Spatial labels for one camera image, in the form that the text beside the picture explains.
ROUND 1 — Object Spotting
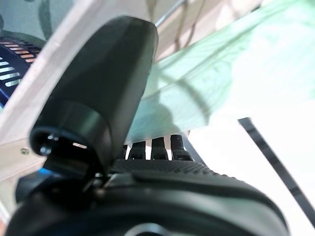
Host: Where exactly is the wooden crate white slat floor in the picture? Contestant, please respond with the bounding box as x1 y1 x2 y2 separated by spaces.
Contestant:
0 0 315 236

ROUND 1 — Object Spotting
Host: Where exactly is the blue plastic shopping basket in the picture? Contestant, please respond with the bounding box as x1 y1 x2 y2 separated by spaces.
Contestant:
0 29 46 109

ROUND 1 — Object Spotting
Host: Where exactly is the green white napa cabbage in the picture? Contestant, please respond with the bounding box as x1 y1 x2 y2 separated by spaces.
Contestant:
127 0 315 141

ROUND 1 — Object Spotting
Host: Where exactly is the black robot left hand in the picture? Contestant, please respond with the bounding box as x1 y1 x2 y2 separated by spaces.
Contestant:
4 15 290 236

